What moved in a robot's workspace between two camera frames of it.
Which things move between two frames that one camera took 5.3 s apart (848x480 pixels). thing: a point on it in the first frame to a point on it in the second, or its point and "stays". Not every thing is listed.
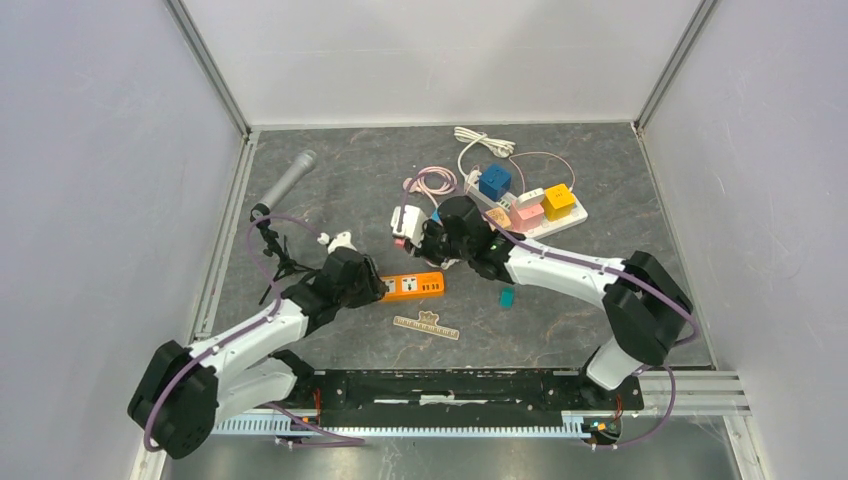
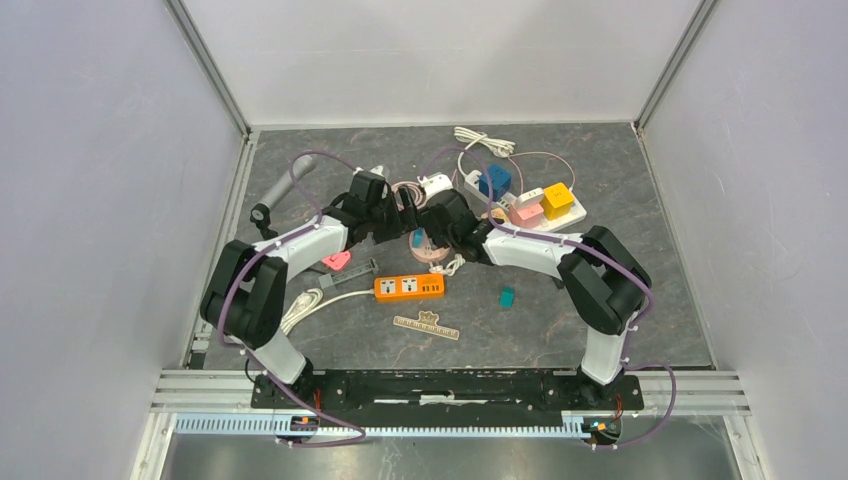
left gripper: (373, 286) to (404, 221)
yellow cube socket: (559, 202) stays
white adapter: (532, 197) stays
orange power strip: (411, 286) stays
